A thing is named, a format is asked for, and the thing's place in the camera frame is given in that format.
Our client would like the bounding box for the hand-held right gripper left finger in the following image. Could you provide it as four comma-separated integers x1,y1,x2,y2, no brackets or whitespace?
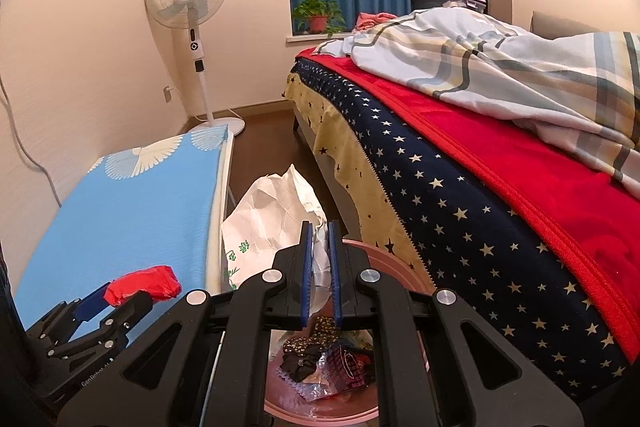
56,221,316,427

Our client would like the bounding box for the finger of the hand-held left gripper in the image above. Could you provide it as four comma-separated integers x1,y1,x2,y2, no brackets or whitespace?
26,284,109,344
46,291,154,359

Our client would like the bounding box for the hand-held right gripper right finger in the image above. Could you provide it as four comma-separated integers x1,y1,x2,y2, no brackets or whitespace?
327,220,586,427

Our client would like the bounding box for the red plastic bag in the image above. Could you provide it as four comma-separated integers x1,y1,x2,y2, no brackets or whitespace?
105,265,181,308

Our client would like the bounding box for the pink plastic bin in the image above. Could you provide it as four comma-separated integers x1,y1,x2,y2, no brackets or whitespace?
262,239,436,423

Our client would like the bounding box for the white paper bag green print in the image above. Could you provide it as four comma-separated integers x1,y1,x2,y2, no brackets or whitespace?
220,163,333,315

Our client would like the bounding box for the black gold-dotted packet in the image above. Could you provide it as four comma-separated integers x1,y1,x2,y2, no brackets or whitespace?
280,317,344,383

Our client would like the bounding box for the purple patterned packet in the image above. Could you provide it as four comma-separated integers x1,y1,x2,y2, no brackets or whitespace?
325,344,374,391

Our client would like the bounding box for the clear plastic wrapper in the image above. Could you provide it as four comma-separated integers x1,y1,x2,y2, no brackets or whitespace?
280,372,341,403

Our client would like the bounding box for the blue mat with white print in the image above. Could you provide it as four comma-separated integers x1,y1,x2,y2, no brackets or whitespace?
12,127,231,338

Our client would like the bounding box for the yellow star bed skirt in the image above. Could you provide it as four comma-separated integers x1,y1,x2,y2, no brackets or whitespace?
282,74,436,293

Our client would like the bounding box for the navy star bed sheet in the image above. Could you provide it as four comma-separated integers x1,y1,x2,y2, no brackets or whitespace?
290,57,631,408

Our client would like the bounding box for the white windowsill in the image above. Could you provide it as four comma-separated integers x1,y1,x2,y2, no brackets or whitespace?
286,32,351,46

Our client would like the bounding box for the potted green plant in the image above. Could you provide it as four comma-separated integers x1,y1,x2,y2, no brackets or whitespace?
292,0,347,38

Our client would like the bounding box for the pink cloth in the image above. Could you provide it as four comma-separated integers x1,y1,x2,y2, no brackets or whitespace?
354,11,396,33

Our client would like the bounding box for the plaid quilt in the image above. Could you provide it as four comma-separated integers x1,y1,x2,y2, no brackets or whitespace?
320,7,640,198

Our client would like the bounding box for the large clear storage bin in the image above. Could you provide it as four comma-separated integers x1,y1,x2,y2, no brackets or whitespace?
410,0,489,16

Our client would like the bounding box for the grey headboard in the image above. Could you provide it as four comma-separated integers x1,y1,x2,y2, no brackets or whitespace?
530,11,601,36

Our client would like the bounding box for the grey bed frame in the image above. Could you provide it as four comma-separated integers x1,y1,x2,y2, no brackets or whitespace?
290,102,371,243

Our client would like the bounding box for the grey wall cable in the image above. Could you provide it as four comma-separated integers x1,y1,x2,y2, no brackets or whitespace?
0,77,64,210

